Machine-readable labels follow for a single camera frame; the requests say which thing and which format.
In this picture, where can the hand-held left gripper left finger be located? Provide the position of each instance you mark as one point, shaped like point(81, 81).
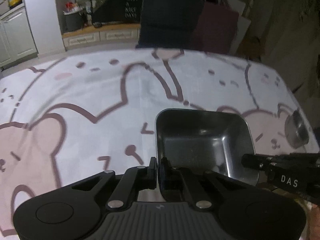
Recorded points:
point(153, 172)

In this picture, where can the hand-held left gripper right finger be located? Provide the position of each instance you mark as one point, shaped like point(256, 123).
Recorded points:
point(163, 173)

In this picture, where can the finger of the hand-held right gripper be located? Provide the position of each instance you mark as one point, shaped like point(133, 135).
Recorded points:
point(255, 162)

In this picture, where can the square steel container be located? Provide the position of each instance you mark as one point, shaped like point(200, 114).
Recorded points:
point(200, 135)

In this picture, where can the person's right forearm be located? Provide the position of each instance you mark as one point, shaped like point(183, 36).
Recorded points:
point(315, 220)

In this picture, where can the small round steel bowl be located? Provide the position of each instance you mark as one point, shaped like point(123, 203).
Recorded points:
point(295, 132)

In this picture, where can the pink animal print tablecloth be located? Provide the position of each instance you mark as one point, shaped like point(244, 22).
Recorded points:
point(100, 92)

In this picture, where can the brown cardboard box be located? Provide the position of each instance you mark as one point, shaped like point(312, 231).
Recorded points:
point(255, 48)

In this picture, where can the maroon chair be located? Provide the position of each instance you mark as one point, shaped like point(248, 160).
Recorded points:
point(215, 27)

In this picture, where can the low wooden-top drawer cabinet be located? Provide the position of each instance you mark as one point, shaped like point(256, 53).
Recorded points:
point(100, 36)

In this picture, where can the dark blue chair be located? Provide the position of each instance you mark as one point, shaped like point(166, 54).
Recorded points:
point(170, 22)

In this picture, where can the small dark dish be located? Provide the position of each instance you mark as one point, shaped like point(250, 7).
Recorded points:
point(97, 25)

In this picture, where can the black cabinet white lettering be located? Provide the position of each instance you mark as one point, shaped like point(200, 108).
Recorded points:
point(117, 10)

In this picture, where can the grey trash bin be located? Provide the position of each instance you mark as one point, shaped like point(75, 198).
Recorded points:
point(73, 21)

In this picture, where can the white kitchen base cabinet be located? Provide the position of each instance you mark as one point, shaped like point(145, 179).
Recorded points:
point(17, 37)

